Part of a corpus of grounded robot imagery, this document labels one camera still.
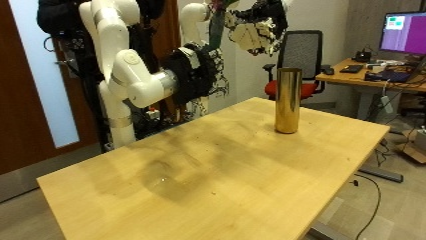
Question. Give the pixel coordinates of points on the small black desk device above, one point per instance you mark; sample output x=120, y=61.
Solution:
x=364, y=56

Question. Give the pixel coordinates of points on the white power adapter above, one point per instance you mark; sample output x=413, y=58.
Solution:
x=388, y=104

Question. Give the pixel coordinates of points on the computer monitor with purple screen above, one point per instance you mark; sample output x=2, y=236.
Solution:
x=406, y=33

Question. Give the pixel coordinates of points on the brown door with frosted glass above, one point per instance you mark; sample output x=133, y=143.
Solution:
x=18, y=116

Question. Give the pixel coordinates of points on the black computer mouse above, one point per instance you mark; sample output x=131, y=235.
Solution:
x=328, y=71

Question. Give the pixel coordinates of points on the dark laptop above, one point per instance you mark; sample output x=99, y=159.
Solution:
x=393, y=76

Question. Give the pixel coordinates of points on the black mesh office chair red seat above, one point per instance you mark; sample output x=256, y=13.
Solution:
x=306, y=50

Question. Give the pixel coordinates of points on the brown wooden door leaf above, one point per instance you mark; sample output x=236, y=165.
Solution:
x=171, y=33

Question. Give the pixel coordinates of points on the tall gold cylinder vase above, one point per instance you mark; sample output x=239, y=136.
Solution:
x=288, y=100

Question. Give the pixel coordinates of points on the person in black clothing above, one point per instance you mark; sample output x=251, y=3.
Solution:
x=54, y=16

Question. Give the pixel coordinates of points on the wooden office desk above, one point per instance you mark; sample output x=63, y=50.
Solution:
x=341, y=78

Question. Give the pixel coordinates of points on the black keyboard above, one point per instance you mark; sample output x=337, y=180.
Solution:
x=352, y=69

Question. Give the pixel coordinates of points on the grey table foot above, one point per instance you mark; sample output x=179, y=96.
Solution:
x=326, y=231
x=381, y=175

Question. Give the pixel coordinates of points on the cardboard box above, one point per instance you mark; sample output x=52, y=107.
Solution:
x=413, y=148

